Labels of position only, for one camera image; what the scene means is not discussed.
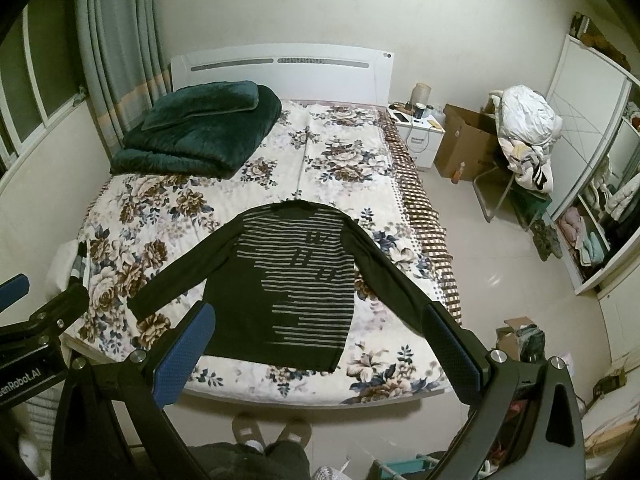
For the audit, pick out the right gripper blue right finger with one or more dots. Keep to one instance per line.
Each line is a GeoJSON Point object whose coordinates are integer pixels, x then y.
{"type": "Point", "coordinates": [547, 441]}

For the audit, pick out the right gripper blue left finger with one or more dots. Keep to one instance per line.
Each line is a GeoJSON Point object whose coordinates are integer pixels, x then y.
{"type": "Point", "coordinates": [112, 423]}

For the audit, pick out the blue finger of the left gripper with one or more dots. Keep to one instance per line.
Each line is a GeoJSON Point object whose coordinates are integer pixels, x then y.
{"type": "Point", "coordinates": [13, 290]}

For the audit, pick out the black striped sweater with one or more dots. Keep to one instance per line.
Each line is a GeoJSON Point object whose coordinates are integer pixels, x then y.
{"type": "Point", "coordinates": [281, 279]}

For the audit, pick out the chair with clothes pile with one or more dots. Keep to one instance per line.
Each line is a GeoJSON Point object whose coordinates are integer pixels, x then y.
{"type": "Point", "coordinates": [527, 129]}

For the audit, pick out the floral bed cover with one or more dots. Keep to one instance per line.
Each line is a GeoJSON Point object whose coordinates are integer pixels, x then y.
{"type": "Point", "coordinates": [344, 156]}

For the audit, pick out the grey slippers on floor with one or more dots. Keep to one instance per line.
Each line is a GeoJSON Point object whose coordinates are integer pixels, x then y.
{"type": "Point", "coordinates": [546, 240]}

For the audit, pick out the white wardrobe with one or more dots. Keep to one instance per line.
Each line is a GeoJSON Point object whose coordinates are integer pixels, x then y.
{"type": "Point", "coordinates": [595, 164]}

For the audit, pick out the brown cardboard box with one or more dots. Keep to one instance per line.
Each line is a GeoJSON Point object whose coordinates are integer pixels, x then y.
{"type": "Point", "coordinates": [470, 139]}

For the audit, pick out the white nightstand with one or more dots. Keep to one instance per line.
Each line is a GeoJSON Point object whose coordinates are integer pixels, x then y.
{"type": "Point", "coordinates": [421, 131]}

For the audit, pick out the dark green folded blanket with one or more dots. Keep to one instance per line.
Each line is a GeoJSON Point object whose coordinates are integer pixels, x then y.
{"type": "Point", "coordinates": [205, 130]}

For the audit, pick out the grey-green curtain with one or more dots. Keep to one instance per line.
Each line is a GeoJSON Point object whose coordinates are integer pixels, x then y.
{"type": "Point", "coordinates": [123, 63]}

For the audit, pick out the white headboard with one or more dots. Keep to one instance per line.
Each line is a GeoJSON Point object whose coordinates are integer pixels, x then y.
{"type": "Point", "coordinates": [296, 72]}

